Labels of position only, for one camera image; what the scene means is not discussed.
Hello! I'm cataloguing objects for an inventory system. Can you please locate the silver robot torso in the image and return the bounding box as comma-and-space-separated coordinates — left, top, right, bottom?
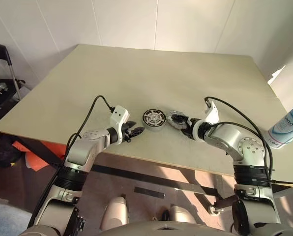
18, 220, 293, 236

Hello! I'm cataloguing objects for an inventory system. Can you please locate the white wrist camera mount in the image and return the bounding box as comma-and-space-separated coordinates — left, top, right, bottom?
204, 100, 220, 124
110, 105, 132, 131

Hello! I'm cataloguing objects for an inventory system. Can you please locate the robot knee cover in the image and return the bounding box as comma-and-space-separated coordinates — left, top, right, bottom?
169, 205, 199, 225
100, 195, 130, 232

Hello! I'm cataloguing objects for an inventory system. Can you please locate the round black white disc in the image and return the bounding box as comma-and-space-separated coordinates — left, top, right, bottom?
141, 109, 167, 132

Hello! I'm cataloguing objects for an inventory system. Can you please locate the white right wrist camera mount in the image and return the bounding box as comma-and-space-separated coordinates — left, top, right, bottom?
204, 100, 220, 124

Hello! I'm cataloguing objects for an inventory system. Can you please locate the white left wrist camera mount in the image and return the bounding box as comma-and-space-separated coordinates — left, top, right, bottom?
110, 105, 132, 131

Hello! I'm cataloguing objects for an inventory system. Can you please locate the orange fabric bag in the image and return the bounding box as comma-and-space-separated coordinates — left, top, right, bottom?
12, 139, 69, 172

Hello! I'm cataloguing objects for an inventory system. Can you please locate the black bag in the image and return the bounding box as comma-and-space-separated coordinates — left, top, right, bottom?
0, 134, 22, 169

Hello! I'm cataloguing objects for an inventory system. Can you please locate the silver spoked rotor black rim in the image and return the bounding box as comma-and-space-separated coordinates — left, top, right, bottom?
167, 110, 190, 130

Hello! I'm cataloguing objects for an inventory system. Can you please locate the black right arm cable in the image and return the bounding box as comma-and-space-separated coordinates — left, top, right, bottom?
204, 96, 275, 188

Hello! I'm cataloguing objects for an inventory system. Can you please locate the white blue labelled bottle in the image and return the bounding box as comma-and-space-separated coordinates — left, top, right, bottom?
267, 103, 293, 150

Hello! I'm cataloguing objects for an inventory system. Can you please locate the robot right knee cover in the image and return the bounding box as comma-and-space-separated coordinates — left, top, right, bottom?
169, 205, 199, 225

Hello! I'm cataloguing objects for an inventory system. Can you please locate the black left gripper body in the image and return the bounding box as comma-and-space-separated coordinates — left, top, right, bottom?
120, 121, 134, 144

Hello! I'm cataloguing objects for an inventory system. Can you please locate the table caster wheel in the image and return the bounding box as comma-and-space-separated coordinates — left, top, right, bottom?
207, 205, 222, 217

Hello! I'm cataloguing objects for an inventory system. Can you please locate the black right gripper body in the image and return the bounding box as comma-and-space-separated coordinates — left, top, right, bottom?
185, 117, 198, 141

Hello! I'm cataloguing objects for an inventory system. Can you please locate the robot left knee cover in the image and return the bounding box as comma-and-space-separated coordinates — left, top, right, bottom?
100, 195, 130, 232

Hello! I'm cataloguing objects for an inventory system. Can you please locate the black metal table frame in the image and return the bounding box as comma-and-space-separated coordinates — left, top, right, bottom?
0, 131, 293, 205

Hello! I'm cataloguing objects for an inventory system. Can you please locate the black flat floor strip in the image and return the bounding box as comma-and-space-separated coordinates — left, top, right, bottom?
134, 186, 166, 199

